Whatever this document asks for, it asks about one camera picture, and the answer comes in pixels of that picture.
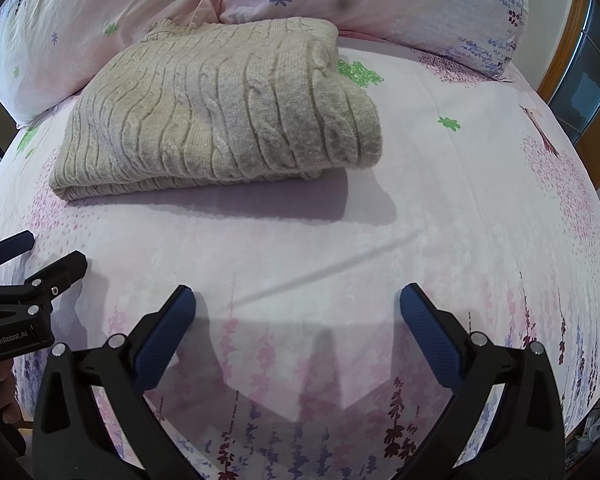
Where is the wooden framed glass door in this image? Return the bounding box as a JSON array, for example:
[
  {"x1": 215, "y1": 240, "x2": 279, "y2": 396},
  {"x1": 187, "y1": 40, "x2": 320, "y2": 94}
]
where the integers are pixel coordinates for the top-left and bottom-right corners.
[{"x1": 536, "y1": 0, "x2": 600, "y2": 193}]

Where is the floral pink bed sheet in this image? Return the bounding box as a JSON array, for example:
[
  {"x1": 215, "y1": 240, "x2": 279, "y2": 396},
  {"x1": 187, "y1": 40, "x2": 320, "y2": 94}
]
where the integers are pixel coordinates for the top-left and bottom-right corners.
[{"x1": 0, "y1": 30, "x2": 600, "y2": 480}]

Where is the person's left hand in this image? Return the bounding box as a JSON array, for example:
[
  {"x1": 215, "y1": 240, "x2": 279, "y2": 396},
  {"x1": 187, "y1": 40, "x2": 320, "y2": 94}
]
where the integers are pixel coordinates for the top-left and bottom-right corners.
[{"x1": 0, "y1": 360, "x2": 22, "y2": 428}]

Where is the beige cable-knit sweater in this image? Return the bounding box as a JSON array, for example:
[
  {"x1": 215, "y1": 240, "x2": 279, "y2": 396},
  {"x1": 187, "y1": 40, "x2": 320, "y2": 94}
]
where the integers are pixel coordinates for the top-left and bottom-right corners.
[{"x1": 49, "y1": 17, "x2": 385, "y2": 202}]

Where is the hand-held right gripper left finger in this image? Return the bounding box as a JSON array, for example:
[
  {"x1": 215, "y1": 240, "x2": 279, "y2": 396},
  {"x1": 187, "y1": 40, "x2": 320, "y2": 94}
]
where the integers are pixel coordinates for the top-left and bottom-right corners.
[{"x1": 32, "y1": 284, "x2": 206, "y2": 480}]

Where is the glass door panel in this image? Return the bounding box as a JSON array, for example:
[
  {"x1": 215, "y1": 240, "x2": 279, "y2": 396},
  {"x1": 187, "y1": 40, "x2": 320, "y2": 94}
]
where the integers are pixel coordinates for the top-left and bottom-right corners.
[{"x1": 550, "y1": 0, "x2": 600, "y2": 136}]

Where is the white floral pillow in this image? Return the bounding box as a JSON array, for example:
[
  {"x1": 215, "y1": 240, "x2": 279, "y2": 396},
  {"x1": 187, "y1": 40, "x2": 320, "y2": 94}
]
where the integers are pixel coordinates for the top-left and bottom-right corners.
[{"x1": 0, "y1": 0, "x2": 231, "y2": 127}]

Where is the pink floral pillow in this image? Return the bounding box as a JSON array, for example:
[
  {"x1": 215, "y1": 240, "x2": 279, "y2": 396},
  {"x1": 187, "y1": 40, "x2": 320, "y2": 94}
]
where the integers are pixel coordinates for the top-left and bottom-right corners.
[{"x1": 219, "y1": 0, "x2": 531, "y2": 81}]

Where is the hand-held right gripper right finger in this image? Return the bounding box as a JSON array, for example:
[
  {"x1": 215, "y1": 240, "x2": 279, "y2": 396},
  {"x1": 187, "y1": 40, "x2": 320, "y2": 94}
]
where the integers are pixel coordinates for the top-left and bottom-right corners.
[{"x1": 394, "y1": 282, "x2": 567, "y2": 480}]

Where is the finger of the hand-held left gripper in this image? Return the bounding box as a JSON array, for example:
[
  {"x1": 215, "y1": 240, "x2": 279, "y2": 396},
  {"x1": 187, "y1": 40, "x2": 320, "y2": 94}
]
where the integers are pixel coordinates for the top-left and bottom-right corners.
[
  {"x1": 0, "y1": 230, "x2": 35, "y2": 286},
  {"x1": 0, "y1": 251, "x2": 88, "y2": 318}
]

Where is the white plastic bag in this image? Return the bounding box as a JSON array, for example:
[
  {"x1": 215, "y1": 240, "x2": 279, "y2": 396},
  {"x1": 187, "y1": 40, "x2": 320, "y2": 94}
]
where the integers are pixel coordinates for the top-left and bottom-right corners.
[{"x1": 565, "y1": 395, "x2": 600, "y2": 461}]

